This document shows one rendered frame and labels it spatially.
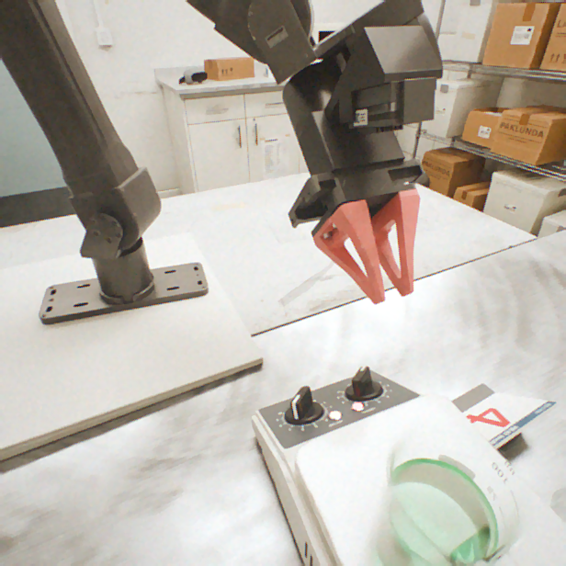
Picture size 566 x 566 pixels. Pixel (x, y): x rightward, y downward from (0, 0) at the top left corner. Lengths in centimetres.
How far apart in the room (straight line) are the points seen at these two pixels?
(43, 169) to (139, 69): 96
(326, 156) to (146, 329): 29
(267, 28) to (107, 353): 34
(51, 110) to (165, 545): 37
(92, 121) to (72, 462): 31
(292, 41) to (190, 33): 282
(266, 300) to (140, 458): 24
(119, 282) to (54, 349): 10
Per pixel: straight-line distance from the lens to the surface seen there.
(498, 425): 37
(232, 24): 34
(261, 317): 47
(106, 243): 44
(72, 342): 48
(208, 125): 260
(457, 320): 51
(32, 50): 42
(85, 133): 41
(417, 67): 26
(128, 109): 309
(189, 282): 51
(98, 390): 42
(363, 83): 27
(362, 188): 29
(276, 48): 32
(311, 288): 52
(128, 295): 49
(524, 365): 48
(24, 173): 318
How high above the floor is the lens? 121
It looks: 35 degrees down
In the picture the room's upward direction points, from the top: 1 degrees counter-clockwise
